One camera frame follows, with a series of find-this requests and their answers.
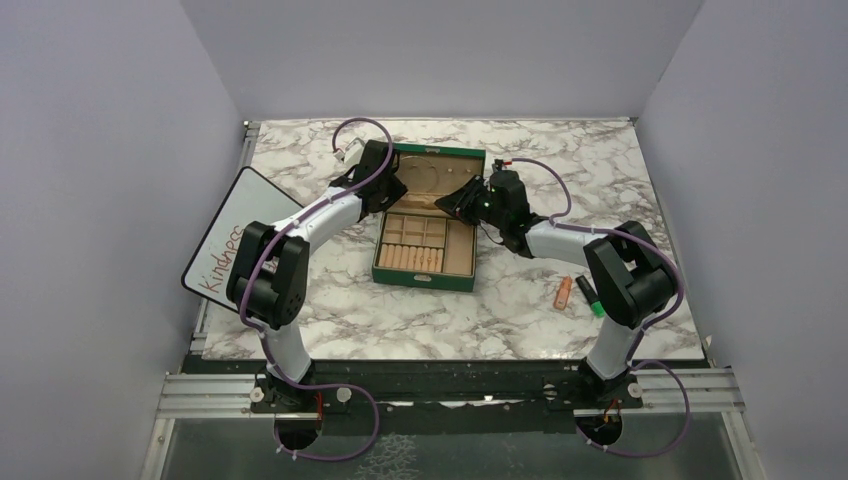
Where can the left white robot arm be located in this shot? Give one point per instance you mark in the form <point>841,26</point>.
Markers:
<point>269,277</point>

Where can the white dry-erase board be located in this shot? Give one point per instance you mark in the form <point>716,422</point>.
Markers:
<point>251,197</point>

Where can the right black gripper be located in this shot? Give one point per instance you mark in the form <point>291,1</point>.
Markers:
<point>459,202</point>

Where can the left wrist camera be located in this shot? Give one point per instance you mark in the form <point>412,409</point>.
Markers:
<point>350,156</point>

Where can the orange highlighter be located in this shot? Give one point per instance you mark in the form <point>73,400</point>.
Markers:
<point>562,296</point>

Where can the black mounting rail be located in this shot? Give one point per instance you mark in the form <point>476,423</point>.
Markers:
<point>440,397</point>

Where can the green black highlighter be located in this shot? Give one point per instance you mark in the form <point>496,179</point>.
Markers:
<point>590,296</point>

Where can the aluminium frame rail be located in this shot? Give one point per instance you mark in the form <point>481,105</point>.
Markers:
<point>230,396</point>

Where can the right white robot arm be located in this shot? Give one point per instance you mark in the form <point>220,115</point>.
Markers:
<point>633,279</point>

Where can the green jewelry box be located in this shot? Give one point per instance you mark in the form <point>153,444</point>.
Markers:
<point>419,245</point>

